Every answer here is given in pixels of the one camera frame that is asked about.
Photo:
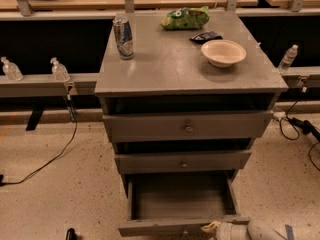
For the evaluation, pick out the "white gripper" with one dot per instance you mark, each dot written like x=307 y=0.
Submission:
x=224 y=232

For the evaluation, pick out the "grey bottom drawer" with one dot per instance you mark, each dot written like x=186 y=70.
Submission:
x=179 y=203

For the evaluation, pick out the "grey drawer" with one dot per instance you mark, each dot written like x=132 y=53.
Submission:
x=186 y=126
x=181 y=161
x=179 y=203

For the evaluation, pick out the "grey middle drawer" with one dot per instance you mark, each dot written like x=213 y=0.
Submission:
x=181 y=161

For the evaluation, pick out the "grey wooden drawer cabinet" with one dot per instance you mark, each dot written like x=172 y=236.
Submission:
x=169 y=74

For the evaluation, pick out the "grey top drawer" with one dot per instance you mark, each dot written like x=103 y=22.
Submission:
x=186 y=126

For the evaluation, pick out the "black object bottom edge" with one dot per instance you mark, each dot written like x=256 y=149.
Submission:
x=71 y=235

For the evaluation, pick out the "white bowl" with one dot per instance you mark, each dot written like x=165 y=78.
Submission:
x=223 y=53

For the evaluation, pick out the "clear water bottle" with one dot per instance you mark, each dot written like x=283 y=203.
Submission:
x=288 y=59

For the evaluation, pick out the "dark blue snack packet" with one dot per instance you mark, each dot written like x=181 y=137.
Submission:
x=205 y=37

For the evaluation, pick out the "green chip bag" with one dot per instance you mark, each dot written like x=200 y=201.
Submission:
x=186 y=18

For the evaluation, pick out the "silver blue drink can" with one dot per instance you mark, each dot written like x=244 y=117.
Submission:
x=123 y=37

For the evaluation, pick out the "clear pump bottle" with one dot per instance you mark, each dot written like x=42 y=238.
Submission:
x=59 y=70
x=11 y=70

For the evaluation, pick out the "clear pump bottle far left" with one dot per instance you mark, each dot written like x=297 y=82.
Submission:
x=11 y=70

